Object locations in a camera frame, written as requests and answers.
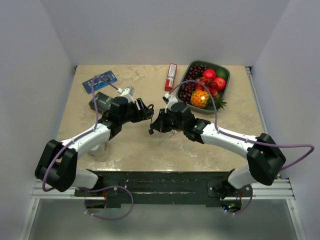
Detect dark red grapes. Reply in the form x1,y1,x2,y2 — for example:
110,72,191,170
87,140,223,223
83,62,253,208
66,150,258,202
178,64,208,103

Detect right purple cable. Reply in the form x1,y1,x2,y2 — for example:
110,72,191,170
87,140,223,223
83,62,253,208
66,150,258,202
164,79,315,216

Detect white tape roll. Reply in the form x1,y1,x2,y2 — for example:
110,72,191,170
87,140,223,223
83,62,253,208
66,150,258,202
87,142,109,157

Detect green black product box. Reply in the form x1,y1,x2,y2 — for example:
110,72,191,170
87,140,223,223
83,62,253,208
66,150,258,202
95,91,113,114

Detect red apple lower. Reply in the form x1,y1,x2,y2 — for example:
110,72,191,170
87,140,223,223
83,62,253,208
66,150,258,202
213,77,227,92

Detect red apple upper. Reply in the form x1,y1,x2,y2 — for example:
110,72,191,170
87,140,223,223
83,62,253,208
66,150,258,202
202,69,217,80

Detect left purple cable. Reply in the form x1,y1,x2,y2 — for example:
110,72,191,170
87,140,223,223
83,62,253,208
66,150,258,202
41,76,135,221

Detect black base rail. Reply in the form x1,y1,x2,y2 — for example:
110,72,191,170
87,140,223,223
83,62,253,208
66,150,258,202
32,170,296,208

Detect purple cable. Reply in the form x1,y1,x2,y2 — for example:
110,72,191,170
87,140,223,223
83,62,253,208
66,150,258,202
164,79,315,216
41,76,135,221

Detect grey fruit tray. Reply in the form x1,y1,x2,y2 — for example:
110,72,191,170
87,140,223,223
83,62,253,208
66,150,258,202
176,60,230,115

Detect red apple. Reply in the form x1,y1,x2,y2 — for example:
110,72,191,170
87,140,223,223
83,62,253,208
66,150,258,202
202,69,217,80
213,77,227,92

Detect blue blister pack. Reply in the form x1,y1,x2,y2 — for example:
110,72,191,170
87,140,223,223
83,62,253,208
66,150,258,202
82,70,118,94

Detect black padlock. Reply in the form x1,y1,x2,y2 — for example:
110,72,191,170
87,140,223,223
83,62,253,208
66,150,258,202
146,104,154,120

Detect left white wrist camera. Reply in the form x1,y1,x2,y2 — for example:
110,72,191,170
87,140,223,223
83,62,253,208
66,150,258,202
117,86,135,103

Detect red rectangular box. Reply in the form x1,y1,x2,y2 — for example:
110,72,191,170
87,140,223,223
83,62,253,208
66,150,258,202
164,63,178,92

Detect orange toy pineapple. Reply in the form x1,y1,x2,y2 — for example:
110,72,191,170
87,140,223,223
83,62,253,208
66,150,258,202
190,89,227,110

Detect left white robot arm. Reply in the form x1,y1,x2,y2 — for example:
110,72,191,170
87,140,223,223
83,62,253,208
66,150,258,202
34,96,154,196

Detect green lime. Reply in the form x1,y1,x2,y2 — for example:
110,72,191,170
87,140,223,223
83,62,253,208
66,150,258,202
215,69,229,81

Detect red leafy fruit cluster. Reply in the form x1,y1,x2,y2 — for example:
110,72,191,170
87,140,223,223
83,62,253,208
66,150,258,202
195,77,219,98

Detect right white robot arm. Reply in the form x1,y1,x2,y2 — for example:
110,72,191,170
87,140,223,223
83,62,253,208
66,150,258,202
149,102,286,197

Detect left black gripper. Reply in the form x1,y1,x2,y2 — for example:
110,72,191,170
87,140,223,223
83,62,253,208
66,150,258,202
120,97,154,125

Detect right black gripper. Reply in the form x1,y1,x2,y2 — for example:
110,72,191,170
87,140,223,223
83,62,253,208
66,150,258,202
151,108,186,133

